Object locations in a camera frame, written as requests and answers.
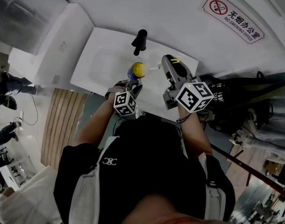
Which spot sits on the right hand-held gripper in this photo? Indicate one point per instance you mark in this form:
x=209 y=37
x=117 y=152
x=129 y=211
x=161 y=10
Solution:
x=194 y=94

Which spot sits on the black wrist band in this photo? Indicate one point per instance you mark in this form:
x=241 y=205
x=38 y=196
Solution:
x=183 y=119

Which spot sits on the person's right forearm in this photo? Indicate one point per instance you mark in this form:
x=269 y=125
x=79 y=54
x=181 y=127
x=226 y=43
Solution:
x=194 y=136

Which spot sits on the person's left forearm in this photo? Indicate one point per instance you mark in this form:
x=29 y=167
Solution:
x=93 y=125

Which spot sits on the red white no-smoking sign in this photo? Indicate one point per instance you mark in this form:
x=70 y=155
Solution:
x=233 y=17

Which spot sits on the brown wooden coat stand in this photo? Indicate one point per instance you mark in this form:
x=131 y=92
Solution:
x=250 y=170

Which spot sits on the black faucet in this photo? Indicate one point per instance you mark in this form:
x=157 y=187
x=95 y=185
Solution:
x=140 y=39

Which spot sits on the black printed tote bag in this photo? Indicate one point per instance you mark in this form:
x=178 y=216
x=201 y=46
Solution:
x=238 y=94

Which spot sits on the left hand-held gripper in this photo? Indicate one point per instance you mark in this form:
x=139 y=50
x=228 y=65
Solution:
x=125 y=102

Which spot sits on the white wash basin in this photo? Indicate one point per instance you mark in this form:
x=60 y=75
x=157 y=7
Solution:
x=105 y=62

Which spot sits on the person's left hand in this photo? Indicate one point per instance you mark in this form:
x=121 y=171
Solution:
x=114 y=88

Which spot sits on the yellow white toothbrush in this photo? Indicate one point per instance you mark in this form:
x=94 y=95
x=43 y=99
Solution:
x=154 y=68

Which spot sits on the wooden slatted panel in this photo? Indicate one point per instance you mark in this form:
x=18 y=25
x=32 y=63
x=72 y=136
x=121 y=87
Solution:
x=63 y=125

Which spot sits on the brown cardboard box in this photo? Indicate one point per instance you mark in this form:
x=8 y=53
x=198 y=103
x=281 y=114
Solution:
x=274 y=167

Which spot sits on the person's black shirt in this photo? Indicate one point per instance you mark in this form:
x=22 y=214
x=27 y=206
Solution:
x=144 y=160

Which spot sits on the light grey denim garment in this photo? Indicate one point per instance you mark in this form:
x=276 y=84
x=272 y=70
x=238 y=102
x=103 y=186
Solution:
x=273 y=134

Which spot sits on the person's face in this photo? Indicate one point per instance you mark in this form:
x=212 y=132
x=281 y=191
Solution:
x=161 y=211

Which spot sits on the white work table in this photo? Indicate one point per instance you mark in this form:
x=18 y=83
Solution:
x=16 y=178

